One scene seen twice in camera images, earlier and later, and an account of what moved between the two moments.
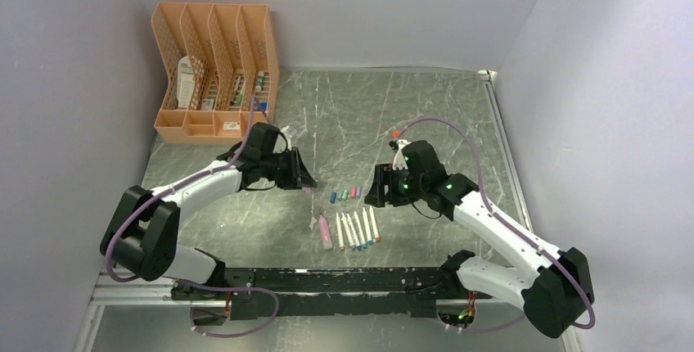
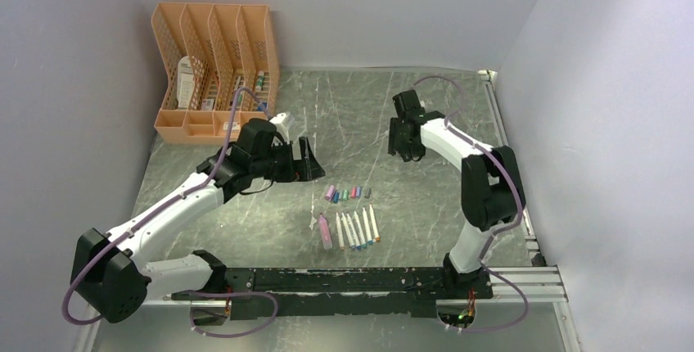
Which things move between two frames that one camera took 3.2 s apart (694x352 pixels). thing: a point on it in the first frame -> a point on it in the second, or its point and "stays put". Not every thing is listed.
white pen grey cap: [347, 232] stays put
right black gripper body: [398, 183] -> [398, 143]
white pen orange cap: [376, 235] stays put
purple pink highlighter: [326, 232] stays put
